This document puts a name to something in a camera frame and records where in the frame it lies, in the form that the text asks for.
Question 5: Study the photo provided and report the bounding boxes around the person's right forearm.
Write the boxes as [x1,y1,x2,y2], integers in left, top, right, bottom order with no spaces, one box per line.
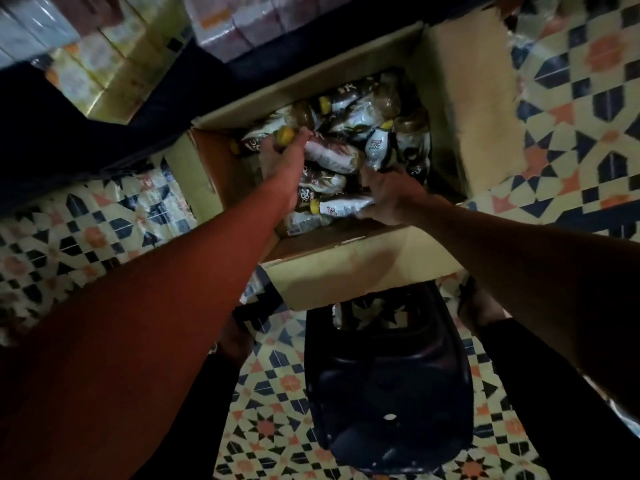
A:
[420,195,640,416]

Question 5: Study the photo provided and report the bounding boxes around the person's left hand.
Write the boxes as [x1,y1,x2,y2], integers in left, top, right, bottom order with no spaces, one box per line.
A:
[258,127,313,218]

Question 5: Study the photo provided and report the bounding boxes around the person's left forearm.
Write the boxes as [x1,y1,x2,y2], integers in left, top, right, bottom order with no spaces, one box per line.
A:
[0,185,301,480]

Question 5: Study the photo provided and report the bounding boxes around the tissue packs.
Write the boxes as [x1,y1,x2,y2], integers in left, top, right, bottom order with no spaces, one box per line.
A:
[45,0,193,126]

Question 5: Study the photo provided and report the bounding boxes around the brown cardboard box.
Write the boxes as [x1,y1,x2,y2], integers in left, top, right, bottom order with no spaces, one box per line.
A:
[165,9,526,314]

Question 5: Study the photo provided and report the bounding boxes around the bottle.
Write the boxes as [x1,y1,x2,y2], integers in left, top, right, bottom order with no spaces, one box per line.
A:
[308,193,376,220]
[275,125,363,176]

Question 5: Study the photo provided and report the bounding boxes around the stack of pink white boxes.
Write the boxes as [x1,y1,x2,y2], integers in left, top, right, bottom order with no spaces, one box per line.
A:
[180,0,356,64]

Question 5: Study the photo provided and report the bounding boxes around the packets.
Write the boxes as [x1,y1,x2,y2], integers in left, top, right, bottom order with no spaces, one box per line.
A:
[0,0,81,71]

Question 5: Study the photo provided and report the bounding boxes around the black plastic stool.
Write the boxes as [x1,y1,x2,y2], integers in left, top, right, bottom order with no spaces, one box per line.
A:
[303,279,476,476]

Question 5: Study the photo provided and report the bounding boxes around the pile of bottles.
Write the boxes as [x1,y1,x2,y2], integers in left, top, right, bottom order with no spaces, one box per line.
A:
[230,75,433,238]

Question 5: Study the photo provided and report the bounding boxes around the person's right hand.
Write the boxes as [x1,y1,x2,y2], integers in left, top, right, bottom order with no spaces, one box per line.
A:
[358,163,433,228]

